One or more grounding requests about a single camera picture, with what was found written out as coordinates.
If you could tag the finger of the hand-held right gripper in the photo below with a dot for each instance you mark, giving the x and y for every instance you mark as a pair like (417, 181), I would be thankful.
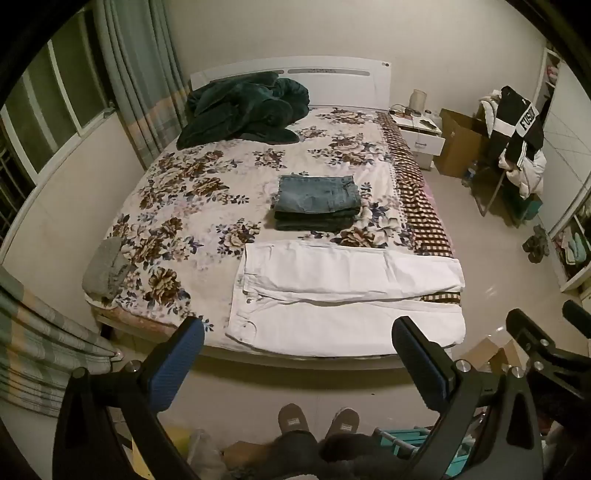
(535, 344)
(578, 311)

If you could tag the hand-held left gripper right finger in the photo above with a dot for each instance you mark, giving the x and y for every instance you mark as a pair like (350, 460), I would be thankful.
(421, 364)

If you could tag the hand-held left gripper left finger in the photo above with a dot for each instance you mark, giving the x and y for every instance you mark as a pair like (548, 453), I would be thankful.
(178, 364)

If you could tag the white pants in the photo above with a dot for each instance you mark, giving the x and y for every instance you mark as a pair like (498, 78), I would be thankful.
(332, 281)

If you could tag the folded dark pants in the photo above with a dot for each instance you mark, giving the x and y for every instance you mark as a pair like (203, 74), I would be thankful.
(314, 222)

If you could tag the small cardboard box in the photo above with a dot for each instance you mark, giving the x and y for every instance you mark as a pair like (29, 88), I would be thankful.
(489, 357)

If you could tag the teal rack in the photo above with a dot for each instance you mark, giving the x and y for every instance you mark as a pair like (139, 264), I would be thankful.
(401, 441)

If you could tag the pair of dark slippers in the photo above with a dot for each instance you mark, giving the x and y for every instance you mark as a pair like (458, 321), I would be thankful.
(535, 244)

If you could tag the clear plastic bag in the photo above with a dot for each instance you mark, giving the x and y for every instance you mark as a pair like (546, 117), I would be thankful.
(203, 454)

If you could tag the grey slipper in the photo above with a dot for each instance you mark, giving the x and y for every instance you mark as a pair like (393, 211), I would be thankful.
(293, 419)
(342, 421)

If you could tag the person's right leg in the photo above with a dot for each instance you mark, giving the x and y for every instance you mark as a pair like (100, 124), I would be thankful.
(360, 459)

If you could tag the person's leg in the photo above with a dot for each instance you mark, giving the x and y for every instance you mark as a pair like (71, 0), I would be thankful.
(360, 459)
(291, 454)

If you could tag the teal box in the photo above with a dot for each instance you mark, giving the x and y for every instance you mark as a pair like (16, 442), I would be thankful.
(532, 208)

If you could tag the white shelf unit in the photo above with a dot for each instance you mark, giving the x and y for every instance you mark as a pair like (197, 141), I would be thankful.
(570, 194)

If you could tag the grey folded cloth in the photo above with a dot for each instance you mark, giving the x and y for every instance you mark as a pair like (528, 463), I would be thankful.
(107, 270)

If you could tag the green striped curtain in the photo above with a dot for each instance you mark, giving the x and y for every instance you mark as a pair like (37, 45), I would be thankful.
(138, 83)
(41, 341)

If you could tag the person's left leg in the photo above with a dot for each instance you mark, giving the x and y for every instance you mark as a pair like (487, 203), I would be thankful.
(291, 454)

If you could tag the chair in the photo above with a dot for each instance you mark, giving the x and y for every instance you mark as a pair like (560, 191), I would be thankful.
(491, 194)

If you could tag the brown plaid sheet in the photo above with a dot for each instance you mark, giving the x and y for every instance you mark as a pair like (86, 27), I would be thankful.
(418, 203)

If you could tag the floral bedsheet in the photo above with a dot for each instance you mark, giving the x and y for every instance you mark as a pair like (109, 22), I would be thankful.
(203, 198)

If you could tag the plastic bottle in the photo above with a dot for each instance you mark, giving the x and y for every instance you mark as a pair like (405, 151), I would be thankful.
(471, 174)

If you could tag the black jacket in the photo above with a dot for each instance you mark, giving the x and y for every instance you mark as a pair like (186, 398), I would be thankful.
(519, 120)

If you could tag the folded blue jeans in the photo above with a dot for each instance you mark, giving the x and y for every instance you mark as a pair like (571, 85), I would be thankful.
(316, 194)

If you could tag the large cardboard box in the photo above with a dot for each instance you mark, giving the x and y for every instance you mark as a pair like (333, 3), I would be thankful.
(459, 143)

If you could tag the white nightstand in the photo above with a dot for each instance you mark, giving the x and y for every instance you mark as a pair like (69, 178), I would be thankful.
(422, 138)

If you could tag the dark green blanket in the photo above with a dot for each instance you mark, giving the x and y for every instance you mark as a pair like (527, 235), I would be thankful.
(240, 110)

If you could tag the cream table lamp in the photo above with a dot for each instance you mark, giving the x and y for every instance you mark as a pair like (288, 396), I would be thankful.
(418, 101)

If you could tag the white headboard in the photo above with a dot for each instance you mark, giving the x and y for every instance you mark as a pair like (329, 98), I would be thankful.
(341, 90)

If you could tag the window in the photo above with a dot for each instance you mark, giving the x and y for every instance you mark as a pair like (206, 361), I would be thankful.
(51, 97)

